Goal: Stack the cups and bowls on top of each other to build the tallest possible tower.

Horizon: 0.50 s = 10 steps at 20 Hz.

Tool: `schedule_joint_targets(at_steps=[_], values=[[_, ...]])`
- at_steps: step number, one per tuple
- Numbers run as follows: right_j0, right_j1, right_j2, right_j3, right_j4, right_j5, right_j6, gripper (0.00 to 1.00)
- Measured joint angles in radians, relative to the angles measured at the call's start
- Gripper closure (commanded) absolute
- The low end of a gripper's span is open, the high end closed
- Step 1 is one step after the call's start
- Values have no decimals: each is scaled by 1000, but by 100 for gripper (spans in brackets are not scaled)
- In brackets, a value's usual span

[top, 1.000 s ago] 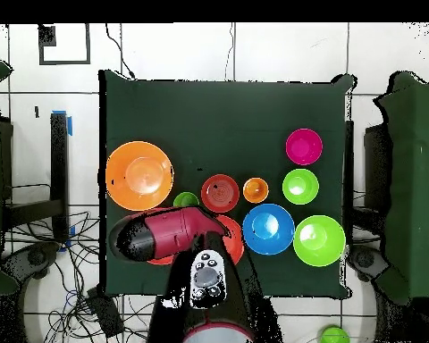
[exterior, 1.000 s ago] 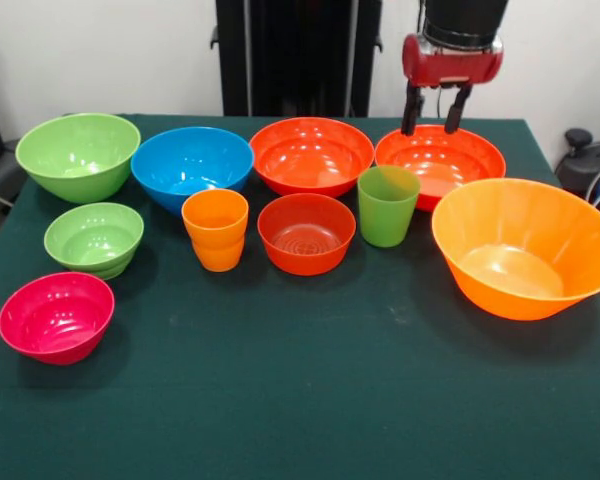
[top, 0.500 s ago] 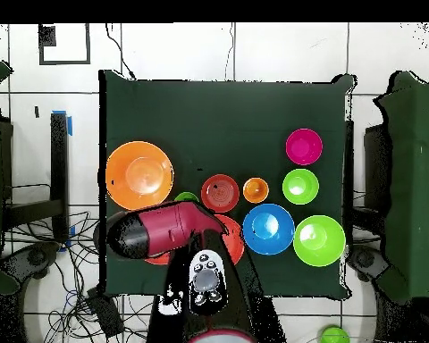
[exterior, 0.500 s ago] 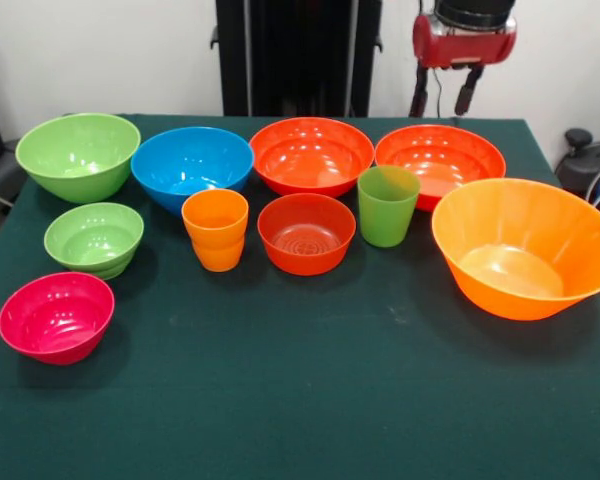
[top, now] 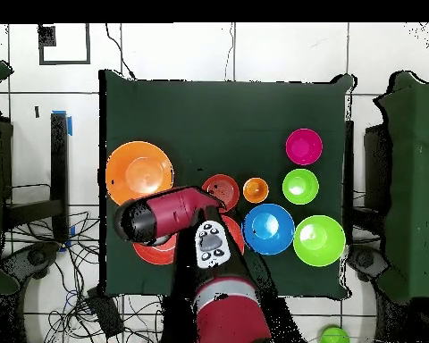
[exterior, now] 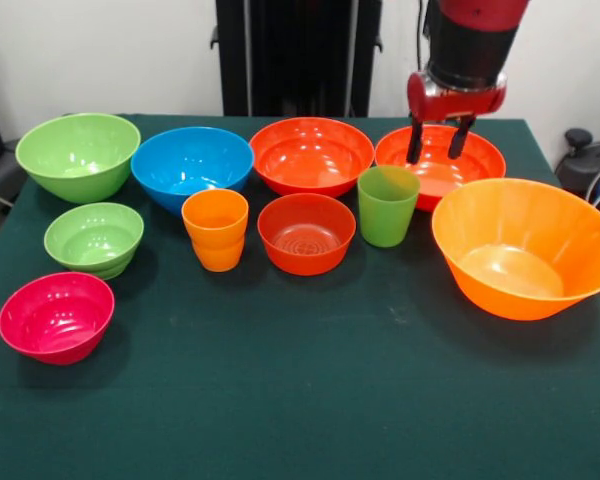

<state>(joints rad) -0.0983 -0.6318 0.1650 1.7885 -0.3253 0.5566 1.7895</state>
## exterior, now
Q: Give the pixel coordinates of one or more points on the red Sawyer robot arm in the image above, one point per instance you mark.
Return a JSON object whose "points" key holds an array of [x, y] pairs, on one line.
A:
{"points": [[472, 50]]}

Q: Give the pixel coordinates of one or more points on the large green bowl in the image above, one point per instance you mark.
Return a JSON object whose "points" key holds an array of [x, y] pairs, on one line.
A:
{"points": [[75, 150]]}

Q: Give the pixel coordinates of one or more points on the blue bowl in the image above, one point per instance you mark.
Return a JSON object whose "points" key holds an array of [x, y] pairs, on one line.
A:
{"points": [[190, 160]]}

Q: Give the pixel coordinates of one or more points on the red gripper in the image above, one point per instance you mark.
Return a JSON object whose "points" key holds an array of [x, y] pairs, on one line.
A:
{"points": [[460, 107]]}

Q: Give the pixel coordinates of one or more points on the green cup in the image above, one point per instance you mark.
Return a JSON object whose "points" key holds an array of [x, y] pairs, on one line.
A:
{"points": [[387, 215]]}

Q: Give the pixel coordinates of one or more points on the dark green table cloth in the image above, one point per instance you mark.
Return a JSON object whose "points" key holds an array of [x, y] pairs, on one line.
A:
{"points": [[280, 375]]}

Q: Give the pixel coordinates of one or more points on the large orange bowl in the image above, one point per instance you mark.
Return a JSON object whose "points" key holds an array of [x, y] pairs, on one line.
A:
{"points": [[525, 240]]}

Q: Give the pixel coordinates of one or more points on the small green bowl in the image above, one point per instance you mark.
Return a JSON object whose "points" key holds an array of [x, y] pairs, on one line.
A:
{"points": [[92, 240]]}

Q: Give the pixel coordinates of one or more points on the small red bowl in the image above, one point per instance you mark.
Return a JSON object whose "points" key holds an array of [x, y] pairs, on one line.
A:
{"points": [[305, 235]]}

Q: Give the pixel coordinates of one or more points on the large red bowl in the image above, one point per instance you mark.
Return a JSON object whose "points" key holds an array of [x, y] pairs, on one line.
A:
{"points": [[310, 155], [480, 165]]}

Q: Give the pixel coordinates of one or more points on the pink bowl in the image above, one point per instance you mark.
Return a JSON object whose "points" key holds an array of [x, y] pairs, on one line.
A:
{"points": [[55, 320]]}

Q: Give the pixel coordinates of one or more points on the orange cup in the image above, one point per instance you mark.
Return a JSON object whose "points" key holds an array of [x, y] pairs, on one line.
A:
{"points": [[215, 235]]}

